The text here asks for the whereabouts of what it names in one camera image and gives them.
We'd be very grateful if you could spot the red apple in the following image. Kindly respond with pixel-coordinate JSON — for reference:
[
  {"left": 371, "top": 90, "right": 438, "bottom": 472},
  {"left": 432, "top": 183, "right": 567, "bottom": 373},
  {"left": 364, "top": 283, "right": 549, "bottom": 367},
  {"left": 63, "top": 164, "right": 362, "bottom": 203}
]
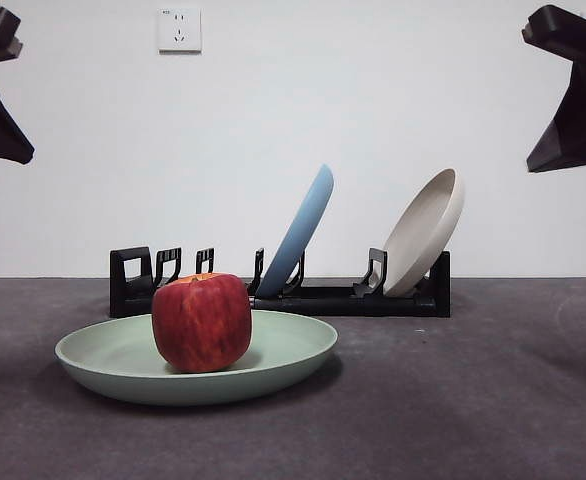
[{"left": 151, "top": 272, "right": 254, "bottom": 374}]

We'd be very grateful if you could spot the green plate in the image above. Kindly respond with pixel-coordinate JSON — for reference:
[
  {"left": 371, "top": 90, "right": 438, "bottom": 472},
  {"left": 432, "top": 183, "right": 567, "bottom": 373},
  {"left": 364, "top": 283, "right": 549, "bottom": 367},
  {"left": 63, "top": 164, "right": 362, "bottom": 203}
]
[{"left": 54, "top": 309, "right": 341, "bottom": 407}]

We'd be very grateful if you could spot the blue plate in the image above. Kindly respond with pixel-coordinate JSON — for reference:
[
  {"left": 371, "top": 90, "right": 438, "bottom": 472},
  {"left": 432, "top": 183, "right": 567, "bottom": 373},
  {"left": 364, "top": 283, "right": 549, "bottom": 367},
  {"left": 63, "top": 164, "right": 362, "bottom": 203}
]
[{"left": 259, "top": 163, "right": 336, "bottom": 298}]

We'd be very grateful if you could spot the black plate rack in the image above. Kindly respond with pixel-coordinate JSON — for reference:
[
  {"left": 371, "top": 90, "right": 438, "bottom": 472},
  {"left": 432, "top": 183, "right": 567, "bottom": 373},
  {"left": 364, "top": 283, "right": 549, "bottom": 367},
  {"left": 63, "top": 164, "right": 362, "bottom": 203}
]
[{"left": 109, "top": 245, "right": 453, "bottom": 319}]

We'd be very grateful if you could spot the beige plate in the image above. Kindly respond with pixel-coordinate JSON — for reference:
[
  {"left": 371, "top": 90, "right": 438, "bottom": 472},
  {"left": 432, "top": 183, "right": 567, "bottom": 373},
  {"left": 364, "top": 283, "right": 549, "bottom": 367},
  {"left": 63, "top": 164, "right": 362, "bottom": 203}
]
[{"left": 382, "top": 167, "right": 467, "bottom": 296}]

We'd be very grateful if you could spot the white wall socket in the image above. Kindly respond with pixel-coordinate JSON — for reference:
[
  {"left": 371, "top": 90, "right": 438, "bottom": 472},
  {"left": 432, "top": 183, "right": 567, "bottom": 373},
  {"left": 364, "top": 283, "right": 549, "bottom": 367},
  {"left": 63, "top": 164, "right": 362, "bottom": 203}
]
[{"left": 158, "top": 7, "right": 204, "bottom": 55}]

